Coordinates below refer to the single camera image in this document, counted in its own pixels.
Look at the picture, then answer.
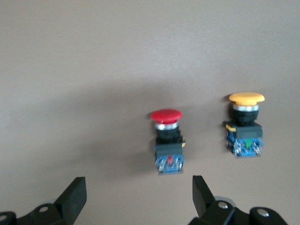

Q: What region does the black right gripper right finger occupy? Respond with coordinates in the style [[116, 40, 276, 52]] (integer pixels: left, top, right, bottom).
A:
[[188, 174, 289, 225]]

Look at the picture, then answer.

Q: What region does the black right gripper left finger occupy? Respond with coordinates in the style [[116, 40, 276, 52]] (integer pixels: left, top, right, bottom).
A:
[[0, 176, 88, 225]]

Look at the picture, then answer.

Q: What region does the red mushroom push button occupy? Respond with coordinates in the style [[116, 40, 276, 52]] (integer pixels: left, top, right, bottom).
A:
[[150, 108, 187, 175]]

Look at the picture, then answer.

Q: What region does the yellow mushroom push button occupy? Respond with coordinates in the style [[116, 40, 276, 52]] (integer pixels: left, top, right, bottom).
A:
[[225, 92, 266, 158]]

